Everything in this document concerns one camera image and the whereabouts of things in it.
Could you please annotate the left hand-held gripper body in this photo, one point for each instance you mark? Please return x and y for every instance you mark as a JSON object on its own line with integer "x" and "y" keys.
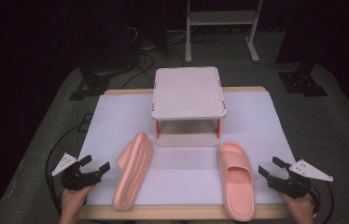
{"x": 76, "y": 179}

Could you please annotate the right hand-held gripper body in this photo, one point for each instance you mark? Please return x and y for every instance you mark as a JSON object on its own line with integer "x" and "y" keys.
{"x": 294, "y": 183}

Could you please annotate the pink foam slipper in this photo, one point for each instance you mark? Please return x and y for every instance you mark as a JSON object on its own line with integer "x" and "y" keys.
{"x": 133, "y": 174}
{"x": 236, "y": 186}

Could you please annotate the white two-tier shoe rack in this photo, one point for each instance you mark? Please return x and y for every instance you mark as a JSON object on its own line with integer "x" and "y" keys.
{"x": 188, "y": 93}

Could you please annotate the person's left hand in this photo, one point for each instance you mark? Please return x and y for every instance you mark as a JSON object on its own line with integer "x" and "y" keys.
{"x": 73, "y": 203}

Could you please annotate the person's right hand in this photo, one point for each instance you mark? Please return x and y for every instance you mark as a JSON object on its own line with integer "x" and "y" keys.
{"x": 300, "y": 210}

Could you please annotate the white table mat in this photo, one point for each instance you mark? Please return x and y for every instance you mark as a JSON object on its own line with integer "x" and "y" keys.
{"x": 188, "y": 174}

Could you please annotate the black flat stand base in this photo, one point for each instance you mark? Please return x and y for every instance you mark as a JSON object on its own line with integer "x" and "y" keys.
{"x": 301, "y": 82}

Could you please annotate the white metal stand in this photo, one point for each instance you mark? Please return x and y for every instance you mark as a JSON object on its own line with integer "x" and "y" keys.
{"x": 222, "y": 18}

